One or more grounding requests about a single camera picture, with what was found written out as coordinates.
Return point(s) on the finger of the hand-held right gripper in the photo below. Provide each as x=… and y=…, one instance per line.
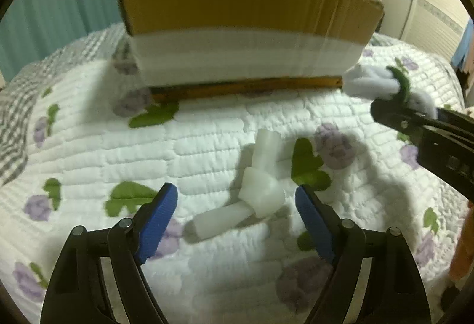
x=457, y=117
x=389, y=115

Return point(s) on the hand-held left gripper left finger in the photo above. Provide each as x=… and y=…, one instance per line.
x=159, y=220

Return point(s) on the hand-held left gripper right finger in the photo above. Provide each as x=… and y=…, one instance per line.
x=314, y=224

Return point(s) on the white sock with green trim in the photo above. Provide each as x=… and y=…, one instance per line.
x=364, y=81

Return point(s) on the knotted white sock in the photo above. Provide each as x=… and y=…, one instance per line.
x=259, y=190

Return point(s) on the cardboard box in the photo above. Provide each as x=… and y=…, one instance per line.
x=240, y=2

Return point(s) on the person's right forearm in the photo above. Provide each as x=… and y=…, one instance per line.
x=461, y=253

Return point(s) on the blue hanging cloth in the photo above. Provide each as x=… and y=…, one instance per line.
x=466, y=46

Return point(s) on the white floral quilt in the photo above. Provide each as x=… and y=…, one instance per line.
x=207, y=146

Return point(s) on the white louvred wardrobe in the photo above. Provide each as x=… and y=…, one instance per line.
x=426, y=5

